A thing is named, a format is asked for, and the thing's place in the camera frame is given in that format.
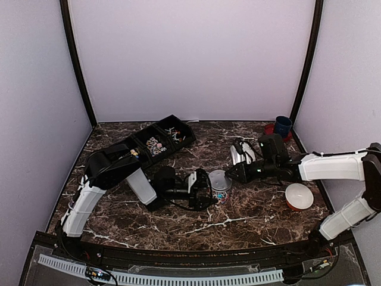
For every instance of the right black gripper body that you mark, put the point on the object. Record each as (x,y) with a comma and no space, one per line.
(251,176)

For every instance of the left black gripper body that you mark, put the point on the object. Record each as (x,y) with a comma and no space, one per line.
(192,201)

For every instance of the metal scoop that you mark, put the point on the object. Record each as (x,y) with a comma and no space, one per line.
(247,155)

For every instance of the clear plastic cup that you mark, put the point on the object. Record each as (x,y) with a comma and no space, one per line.
(222,196)

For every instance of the clear plastic lid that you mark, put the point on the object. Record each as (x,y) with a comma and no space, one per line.
(219,181)

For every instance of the black three-compartment candy tray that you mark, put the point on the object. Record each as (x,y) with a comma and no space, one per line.
(159,140)

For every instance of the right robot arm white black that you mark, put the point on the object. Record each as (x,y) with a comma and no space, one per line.
(362,165)

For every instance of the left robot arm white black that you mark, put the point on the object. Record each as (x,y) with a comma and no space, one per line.
(108,167)

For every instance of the stick candies pile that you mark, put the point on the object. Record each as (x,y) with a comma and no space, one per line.
(176,135)

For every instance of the star candies pile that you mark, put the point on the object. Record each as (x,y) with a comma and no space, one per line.
(135,153)

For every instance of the red plate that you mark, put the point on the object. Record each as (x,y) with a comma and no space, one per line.
(269,129)

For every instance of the orange white bowl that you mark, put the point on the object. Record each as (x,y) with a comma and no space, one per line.
(299,197)

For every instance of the blue mug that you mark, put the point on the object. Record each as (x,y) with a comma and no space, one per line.
(282,126)

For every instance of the swirl lollipops pile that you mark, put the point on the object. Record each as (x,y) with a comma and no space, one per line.
(155,147)

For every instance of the right circuit board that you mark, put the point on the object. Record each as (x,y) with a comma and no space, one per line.
(320,265)

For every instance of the circuit board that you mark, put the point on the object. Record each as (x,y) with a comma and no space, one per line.
(320,265)
(95,273)

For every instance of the left circuit board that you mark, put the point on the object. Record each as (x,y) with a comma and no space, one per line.
(95,273)

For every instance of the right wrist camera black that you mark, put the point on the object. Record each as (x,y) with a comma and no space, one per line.
(272,146)

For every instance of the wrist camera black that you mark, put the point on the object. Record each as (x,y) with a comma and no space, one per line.
(164,179)
(272,146)

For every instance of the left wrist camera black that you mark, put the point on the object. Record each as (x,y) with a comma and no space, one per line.
(164,179)

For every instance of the black front table rail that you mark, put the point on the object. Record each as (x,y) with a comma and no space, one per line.
(287,255)

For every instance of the right black frame post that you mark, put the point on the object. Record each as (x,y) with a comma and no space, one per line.
(315,28)

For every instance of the black frame post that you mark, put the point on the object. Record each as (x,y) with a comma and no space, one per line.
(315,28)
(75,61)

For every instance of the left black frame post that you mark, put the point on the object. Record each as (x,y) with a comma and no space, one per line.
(75,61)

